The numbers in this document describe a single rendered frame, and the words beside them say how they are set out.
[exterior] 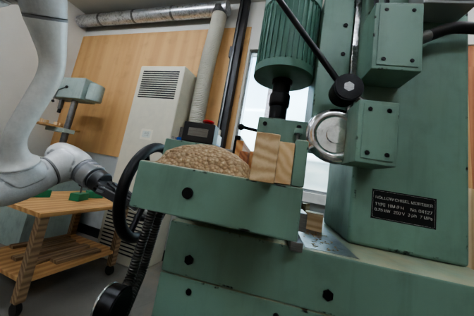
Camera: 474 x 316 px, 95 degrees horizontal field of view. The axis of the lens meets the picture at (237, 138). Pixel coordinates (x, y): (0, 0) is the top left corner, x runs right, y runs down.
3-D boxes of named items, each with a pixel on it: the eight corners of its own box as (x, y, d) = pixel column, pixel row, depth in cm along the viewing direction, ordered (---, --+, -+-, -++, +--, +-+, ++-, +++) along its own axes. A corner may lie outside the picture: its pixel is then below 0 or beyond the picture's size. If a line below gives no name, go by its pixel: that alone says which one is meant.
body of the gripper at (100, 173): (92, 168, 74) (111, 182, 72) (109, 169, 82) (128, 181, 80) (79, 187, 73) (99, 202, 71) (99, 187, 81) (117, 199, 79)
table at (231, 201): (202, 183, 88) (205, 168, 89) (278, 197, 82) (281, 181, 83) (63, 192, 29) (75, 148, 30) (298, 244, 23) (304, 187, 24)
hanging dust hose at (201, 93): (187, 147, 216) (214, 21, 238) (204, 149, 210) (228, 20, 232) (178, 143, 200) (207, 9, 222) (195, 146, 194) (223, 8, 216)
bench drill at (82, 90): (41, 225, 236) (82, 89, 261) (82, 240, 217) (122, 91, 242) (-20, 235, 191) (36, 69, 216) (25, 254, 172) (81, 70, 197)
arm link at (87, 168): (100, 160, 83) (111, 168, 82) (87, 181, 83) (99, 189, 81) (80, 158, 75) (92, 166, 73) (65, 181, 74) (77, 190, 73)
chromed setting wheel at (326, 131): (300, 159, 50) (307, 108, 51) (359, 168, 47) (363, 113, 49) (302, 158, 47) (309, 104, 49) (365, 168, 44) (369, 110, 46)
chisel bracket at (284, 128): (255, 149, 66) (259, 122, 67) (302, 156, 64) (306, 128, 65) (254, 145, 59) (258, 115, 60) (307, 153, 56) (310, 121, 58)
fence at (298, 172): (276, 180, 83) (278, 166, 84) (281, 181, 83) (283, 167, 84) (290, 185, 25) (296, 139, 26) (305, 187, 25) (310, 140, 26)
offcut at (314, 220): (321, 230, 55) (324, 213, 55) (321, 233, 51) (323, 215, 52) (305, 226, 56) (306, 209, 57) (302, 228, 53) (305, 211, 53)
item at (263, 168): (266, 179, 75) (267, 168, 76) (271, 180, 75) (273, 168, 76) (248, 180, 17) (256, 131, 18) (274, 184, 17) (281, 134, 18)
